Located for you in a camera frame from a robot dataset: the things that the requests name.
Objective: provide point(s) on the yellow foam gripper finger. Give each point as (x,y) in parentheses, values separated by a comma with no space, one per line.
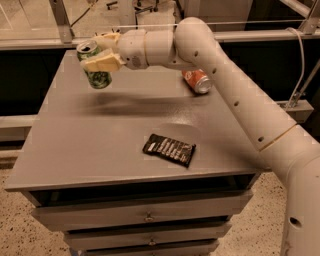
(107,42)
(101,62)

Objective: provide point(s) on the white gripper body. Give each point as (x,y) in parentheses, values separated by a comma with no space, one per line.
(132,48)

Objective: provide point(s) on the green soda can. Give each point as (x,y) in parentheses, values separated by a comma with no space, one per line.
(97,80)

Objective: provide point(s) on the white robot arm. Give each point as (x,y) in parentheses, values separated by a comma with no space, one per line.
(292,154)

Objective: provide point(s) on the red soda can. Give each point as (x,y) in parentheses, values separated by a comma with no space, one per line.
(198,81)

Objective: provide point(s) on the grey drawer cabinet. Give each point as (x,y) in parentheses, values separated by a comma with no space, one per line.
(85,145)

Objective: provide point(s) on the black snack wrapper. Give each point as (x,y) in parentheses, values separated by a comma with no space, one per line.
(172,150)

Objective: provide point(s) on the top drawer with knob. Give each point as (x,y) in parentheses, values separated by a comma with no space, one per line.
(142,211)

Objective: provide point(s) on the drawer with knob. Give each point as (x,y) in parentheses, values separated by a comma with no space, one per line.
(147,236)
(142,211)

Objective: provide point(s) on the grey metal railing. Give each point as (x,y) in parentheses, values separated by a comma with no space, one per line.
(35,24)

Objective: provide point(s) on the middle drawer with knob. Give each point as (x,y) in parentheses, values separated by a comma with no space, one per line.
(147,236)

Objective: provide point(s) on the bottom drawer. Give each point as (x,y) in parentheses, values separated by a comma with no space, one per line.
(190,248)

